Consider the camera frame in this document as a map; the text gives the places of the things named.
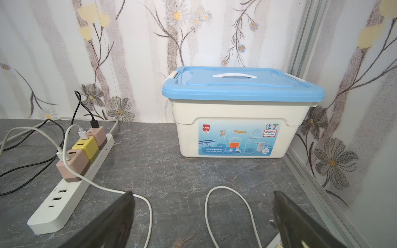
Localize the pink USB charger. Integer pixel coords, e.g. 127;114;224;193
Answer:
56;149;90;182

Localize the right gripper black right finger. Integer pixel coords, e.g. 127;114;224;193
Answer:
273;191;346;248

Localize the black USB cable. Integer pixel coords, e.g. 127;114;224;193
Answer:
0;90;100;196

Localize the white cable near right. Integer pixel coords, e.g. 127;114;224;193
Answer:
204;185;264;248

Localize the blue lid storage box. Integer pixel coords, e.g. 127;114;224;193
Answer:
162;66;326;158

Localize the white power strip cord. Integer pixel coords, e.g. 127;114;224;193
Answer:
0;117;120;146

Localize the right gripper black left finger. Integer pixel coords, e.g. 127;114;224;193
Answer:
60;191;135;248

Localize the white power strip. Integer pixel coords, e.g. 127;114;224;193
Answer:
27;134;115;235

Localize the pink USB charger end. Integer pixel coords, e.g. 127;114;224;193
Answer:
87;126;108;150

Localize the yellow USB charger cube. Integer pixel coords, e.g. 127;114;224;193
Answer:
72;136;100;163

